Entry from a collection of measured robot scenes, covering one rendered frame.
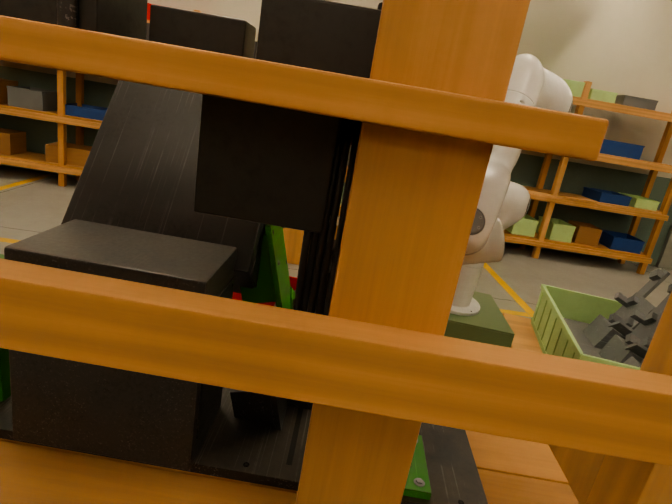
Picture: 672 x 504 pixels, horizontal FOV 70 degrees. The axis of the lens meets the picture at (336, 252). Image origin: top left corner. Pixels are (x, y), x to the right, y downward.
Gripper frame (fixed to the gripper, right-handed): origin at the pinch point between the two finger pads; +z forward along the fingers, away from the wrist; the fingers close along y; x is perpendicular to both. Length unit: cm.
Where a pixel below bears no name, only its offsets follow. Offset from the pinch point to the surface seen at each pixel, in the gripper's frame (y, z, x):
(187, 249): 11.0, 22.3, 3.0
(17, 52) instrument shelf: 50, 23, 3
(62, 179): -341, 358, -326
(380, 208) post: 33.7, -10.0, 13.9
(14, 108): -277, 390, -383
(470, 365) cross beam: 24.7, -18.2, 29.3
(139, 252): 15.7, 27.9, 5.6
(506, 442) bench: -36, -33, 30
